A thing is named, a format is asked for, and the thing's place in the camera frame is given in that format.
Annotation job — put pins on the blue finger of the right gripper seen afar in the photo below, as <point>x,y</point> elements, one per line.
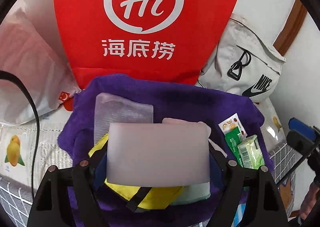
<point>303,129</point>

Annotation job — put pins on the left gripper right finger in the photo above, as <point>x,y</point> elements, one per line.
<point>264,206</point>

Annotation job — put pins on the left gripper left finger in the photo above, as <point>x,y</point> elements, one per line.
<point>52,206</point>

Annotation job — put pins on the green tissue packet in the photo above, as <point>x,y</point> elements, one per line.
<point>250,153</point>

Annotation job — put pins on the orange print sachet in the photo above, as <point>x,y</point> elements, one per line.
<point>232,122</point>

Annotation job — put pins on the yellow mesh pouch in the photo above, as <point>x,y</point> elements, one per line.
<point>147,198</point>

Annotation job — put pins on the white translucent card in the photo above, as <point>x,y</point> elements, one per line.
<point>157,155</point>

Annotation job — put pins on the white mesh pouch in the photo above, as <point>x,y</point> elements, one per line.
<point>110,108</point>

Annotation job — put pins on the green wet wipe packet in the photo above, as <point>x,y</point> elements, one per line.
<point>233,139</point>

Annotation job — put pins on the mint green cloth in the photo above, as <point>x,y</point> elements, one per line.
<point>192,194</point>

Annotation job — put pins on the person right hand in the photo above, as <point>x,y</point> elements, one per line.
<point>309,201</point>

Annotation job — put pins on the blue tissue pack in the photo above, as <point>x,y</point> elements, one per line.
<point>238,215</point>

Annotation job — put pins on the grey checked tablecloth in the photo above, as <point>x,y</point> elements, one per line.
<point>16,199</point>

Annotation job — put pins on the fruit print newspaper sheet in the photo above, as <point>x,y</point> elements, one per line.
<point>49,152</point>

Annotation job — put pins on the beige Nike bag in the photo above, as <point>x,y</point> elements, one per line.
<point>242,63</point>

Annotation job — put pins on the purple fleece towel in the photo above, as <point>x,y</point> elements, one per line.
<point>169,100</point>

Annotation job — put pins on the white Miniso plastic bag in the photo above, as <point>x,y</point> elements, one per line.
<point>31,49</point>

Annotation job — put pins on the red Haidilao paper bag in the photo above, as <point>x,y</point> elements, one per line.
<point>156,40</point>

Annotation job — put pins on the brown wooden door frame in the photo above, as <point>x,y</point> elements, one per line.
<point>291,28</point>

